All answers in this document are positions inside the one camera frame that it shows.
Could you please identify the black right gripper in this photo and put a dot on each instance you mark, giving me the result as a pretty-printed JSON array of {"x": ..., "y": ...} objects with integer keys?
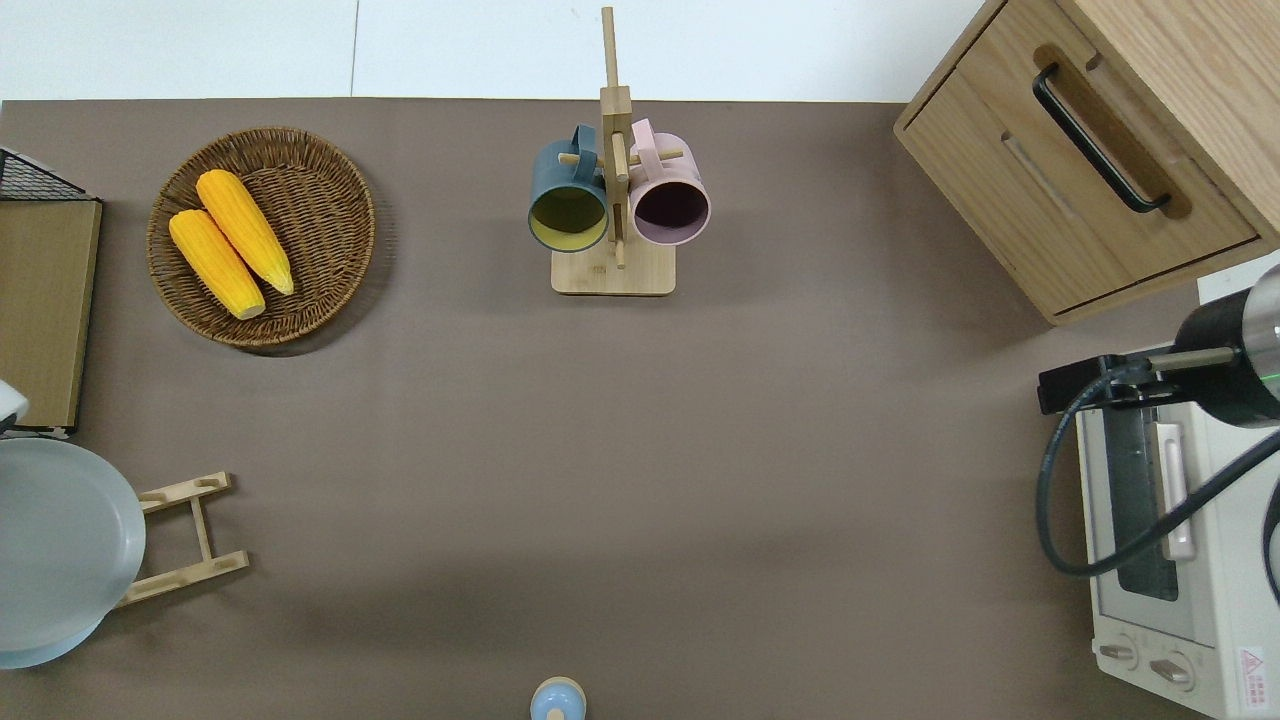
[{"x": 1215, "y": 395}]

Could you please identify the gray plate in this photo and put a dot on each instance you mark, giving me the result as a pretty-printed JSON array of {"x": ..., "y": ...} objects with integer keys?
[{"x": 60, "y": 540}]

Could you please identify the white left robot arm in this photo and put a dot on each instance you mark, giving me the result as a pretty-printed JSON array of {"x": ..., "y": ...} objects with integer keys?
[{"x": 10, "y": 405}]

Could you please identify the wooden plate rack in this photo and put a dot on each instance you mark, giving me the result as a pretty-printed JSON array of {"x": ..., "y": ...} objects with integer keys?
[{"x": 203, "y": 530}]

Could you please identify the wooden drawer cabinet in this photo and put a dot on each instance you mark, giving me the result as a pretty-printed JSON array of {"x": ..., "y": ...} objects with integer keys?
[{"x": 1000, "y": 150}]

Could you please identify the cream toaster oven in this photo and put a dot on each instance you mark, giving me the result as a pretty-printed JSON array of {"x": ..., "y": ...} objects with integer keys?
[{"x": 1230, "y": 600}]

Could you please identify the pink mug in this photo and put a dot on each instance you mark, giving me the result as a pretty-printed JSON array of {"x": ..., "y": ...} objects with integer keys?
[{"x": 680, "y": 170}]

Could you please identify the wooden mug tree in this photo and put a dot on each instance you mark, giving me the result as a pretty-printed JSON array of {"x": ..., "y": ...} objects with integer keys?
[{"x": 615, "y": 275}]

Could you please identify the dark blue mug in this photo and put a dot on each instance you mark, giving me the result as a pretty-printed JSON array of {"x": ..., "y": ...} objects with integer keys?
[{"x": 560, "y": 175}]

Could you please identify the brown wicker basket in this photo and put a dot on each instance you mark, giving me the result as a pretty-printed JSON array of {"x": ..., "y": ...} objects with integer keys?
[{"x": 330, "y": 210}]

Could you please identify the yellow corn cob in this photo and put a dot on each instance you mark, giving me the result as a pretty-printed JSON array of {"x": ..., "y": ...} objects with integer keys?
[
  {"x": 215, "y": 265},
  {"x": 245, "y": 230}
]

